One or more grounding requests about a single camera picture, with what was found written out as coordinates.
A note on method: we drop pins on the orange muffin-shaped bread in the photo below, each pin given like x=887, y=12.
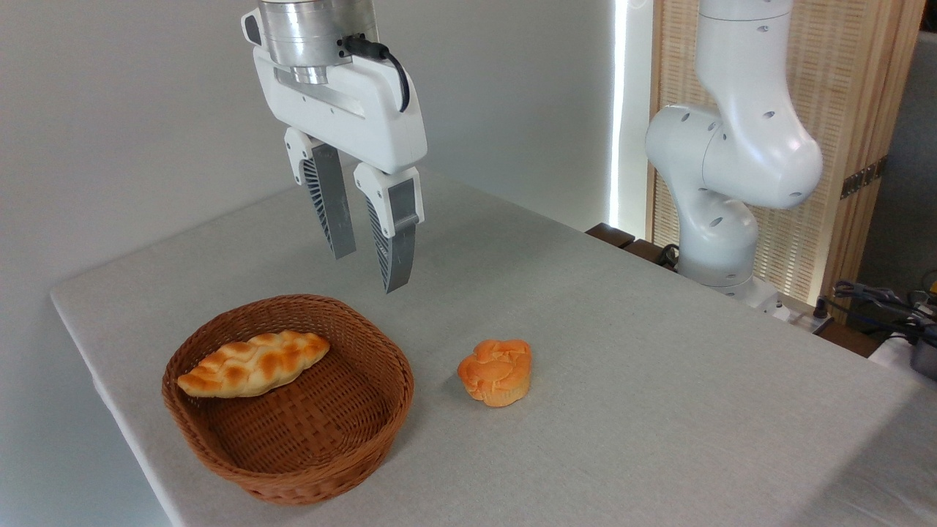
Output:
x=496, y=371

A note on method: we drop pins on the black screen hinge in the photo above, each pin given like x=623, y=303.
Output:
x=864, y=178

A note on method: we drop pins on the wooden slatted screen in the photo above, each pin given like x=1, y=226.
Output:
x=849, y=88

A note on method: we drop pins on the silver cylindrical wrist flange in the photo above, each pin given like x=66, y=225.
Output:
x=307, y=29

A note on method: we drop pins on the dark brown wooden block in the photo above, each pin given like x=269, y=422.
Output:
x=610, y=235
x=648, y=252

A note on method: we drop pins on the brown wicker basket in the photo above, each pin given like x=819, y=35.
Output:
x=322, y=439

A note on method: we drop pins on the braided golden bread loaf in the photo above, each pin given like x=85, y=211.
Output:
x=252, y=362

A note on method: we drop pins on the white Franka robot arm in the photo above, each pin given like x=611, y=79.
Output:
x=747, y=154

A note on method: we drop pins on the grey tablecloth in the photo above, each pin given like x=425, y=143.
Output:
x=622, y=410

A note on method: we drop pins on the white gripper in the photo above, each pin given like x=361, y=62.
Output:
x=366, y=117

